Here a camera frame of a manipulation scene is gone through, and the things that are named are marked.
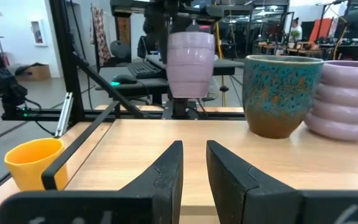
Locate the yellow pole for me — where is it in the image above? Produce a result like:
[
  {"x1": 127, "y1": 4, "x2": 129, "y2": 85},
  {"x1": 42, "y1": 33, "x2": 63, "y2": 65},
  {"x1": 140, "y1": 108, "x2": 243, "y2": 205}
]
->
[{"x1": 214, "y1": 21, "x2": 227, "y2": 107}]

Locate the black aluminium table frame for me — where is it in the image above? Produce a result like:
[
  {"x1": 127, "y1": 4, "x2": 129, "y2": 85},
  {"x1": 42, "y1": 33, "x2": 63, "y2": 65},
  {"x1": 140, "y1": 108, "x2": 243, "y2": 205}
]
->
[{"x1": 0, "y1": 0, "x2": 248, "y2": 200}]

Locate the person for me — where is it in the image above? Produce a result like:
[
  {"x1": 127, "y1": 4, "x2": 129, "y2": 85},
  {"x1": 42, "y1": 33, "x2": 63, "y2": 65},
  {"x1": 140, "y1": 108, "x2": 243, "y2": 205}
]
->
[{"x1": 289, "y1": 17, "x2": 303, "y2": 43}]

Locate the black desk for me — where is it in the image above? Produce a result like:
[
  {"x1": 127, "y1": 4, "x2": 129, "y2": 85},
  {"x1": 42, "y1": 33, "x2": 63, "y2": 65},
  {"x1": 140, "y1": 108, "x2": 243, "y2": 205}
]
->
[{"x1": 95, "y1": 55, "x2": 245, "y2": 105}]

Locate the orange yellow mug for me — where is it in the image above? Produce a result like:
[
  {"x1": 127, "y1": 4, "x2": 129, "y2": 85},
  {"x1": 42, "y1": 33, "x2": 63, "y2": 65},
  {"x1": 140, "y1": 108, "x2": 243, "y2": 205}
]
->
[{"x1": 4, "y1": 138, "x2": 70, "y2": 192}]

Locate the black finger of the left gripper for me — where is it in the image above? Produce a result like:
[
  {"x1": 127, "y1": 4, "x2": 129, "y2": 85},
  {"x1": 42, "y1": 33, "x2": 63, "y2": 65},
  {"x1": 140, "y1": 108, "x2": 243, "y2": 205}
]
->
[{"x1": 157, "y1": 18, "x2": 170, "y2": 65}]

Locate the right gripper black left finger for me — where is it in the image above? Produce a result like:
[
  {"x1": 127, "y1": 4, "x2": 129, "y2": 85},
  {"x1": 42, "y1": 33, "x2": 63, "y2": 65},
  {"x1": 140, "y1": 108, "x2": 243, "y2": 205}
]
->
[{"x1": 119, "y1": 140, "x2": 185, "y2": 224}]

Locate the orange panel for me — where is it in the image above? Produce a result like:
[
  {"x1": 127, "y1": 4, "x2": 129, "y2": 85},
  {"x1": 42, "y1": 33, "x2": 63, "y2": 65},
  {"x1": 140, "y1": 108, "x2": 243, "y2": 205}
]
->
[{"x1": 308, "y1": 17, "x2": 334, "y2": 44}]

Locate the black computer mouse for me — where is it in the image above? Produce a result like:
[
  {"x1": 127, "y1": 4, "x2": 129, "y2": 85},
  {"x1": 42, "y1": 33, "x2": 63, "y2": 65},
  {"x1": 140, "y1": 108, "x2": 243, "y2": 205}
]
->
[{"x1": 111, "y1": 73, "x2": 138, "y2": 86}]

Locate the tall lilac mug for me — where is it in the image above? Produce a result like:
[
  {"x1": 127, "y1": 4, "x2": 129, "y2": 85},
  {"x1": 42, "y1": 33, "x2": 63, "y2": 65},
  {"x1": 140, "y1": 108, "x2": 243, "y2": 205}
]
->
[{"x1": 165, "y1": 30, "x2": 216, "y2": 100}]

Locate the cardboard box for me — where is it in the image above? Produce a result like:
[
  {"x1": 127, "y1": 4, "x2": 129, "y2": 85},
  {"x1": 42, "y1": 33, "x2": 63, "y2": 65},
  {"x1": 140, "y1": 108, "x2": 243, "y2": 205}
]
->
[{"x1": 15, "y1": 63, "x2": 52, "y2": 83}]

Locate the black mounted device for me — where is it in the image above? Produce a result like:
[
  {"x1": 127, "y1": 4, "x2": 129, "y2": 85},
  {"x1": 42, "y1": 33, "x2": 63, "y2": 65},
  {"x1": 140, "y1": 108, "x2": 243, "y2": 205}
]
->
[{"x1": 0, "y1": 67, "x2": 29, "y2": 119}]

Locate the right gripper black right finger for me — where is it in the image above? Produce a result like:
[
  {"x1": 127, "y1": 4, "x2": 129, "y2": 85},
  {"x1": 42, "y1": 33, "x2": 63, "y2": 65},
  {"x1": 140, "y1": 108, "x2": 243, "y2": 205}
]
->
[{"x1": 206, "y1": 139, "x2": 303, "y2": 224}]

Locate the lilac bulging ribbed mug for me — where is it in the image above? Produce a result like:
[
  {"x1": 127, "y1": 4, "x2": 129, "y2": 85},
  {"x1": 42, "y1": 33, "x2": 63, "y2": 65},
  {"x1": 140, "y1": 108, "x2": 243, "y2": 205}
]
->
[{"x1": 303, "y1": 60, "x2": 358, "y2": 141}]

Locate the white wall cabinet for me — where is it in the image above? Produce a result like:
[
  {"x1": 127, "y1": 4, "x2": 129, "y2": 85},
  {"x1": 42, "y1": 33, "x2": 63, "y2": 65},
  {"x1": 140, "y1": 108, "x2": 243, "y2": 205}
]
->
[{"x1": 29, "y1": 18, "x2": 48, "y2": 47}]

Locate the patterned hanging cloth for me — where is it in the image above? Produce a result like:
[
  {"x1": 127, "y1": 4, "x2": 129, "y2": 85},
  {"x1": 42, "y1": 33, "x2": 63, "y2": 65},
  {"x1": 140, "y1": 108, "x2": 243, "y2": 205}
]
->
[{"x1": 91, "y1": 6, "x2": 113, "y2": 68}]

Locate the orange framed picture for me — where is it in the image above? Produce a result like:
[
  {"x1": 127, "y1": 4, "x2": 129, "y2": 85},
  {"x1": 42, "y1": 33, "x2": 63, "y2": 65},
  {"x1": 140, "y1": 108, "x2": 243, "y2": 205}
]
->
[{"x1": 116, "y1": 17, "x2": 132, "y2": 47}]

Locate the speckled teal brown mug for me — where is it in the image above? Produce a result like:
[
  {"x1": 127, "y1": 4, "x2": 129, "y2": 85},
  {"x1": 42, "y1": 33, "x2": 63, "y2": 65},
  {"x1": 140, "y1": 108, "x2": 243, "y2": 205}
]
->
[{"x1": 242, "y1": 55, "x2": 325, "y2": 139}]

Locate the black keyboard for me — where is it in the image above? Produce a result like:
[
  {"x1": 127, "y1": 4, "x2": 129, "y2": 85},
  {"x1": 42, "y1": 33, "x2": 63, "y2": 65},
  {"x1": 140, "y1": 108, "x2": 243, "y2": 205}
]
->
[{"x1": 126, "y1": 60, "x2": 165, "y2": 79}]

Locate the silver aluminium extrusion piece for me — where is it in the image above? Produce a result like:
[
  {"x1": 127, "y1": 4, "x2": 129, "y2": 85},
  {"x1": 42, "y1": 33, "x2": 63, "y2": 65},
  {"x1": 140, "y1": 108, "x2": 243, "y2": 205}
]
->
[{"x1": 54, "y1": 91, "x2": 74, "y2": 138}]

